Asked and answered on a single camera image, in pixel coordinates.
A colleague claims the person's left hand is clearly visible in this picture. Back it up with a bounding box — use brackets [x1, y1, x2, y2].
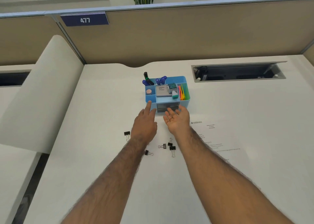
[131, 101, 158, 146]

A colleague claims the person's right hand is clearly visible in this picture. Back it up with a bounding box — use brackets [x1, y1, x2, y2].
[163, 104, 191, 136]

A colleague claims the person's right forearm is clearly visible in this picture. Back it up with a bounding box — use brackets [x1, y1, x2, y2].
[172, 126, 295, 224]

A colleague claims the person's left forearm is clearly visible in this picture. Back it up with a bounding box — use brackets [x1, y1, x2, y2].
[60, 136, 157, 224]

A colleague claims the grey organizer drawer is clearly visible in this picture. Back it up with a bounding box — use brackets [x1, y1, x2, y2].
[156, 103, 180, 113]

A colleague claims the bundle of colourful sticky flags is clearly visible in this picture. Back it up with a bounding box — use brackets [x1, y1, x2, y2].
[178, 84, 189, 101]

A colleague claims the blue desk organizer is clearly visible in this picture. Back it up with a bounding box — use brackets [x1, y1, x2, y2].
[145, 76, 191, 113]

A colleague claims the black marker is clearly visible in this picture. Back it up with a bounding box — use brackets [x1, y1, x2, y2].
[143, 72, 155, 86]

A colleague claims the printed white paper sheet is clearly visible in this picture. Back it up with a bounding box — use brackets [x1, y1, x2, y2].
[188, 118, 248, 164]

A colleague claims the white curved desk divider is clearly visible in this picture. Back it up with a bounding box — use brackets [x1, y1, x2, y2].
[0, 34, 84, 155]

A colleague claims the blue number sign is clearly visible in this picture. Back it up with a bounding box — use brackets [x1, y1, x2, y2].
[60, 12, 109, 27]

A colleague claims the beige side partition panel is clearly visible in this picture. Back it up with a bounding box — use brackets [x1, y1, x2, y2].
[0, 15, 85, 66]

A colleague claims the desk cable tray opening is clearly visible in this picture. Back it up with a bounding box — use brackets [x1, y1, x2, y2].
[191, 61, 288, 83]

